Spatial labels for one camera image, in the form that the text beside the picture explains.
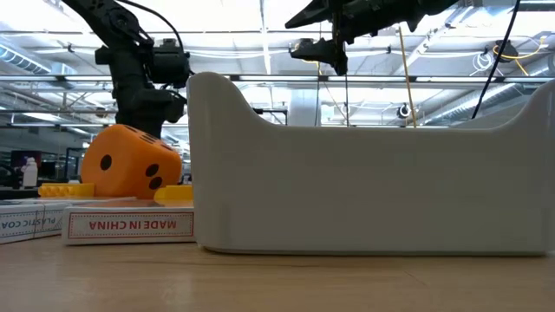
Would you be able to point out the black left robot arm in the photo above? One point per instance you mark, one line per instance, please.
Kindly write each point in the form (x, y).
(104, 17)

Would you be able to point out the blue-printed playing card box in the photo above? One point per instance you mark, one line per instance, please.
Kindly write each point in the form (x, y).
(26, 223)

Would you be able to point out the orange foam die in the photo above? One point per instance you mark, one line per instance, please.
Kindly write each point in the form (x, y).
(126, 164)

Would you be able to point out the short yellow toy brick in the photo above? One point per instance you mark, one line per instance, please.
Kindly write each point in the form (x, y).
(175, 193)

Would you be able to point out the long yellow toy brick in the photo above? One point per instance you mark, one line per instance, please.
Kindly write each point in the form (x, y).
(65, 190)

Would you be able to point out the dark monitor screen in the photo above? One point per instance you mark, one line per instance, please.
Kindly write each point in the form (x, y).
(26, 158)

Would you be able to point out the white plastic bottle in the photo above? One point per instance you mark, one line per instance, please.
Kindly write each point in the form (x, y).
(29, 173)

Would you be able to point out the white plastic bin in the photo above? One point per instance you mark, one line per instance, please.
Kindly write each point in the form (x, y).
(347, 190)

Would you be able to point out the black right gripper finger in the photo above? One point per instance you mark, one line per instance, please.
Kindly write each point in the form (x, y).
(316, 13)
(321, 50)

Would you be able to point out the black rack frame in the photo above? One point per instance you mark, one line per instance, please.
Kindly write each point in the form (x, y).
(66, 167)

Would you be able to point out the white building column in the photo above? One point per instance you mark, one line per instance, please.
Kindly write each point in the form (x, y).
(303, 108)

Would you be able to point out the red-printed playing card box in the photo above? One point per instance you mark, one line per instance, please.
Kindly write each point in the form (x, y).
(130, 225)

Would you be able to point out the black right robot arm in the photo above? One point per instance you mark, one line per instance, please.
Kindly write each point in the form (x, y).
(438, 5)

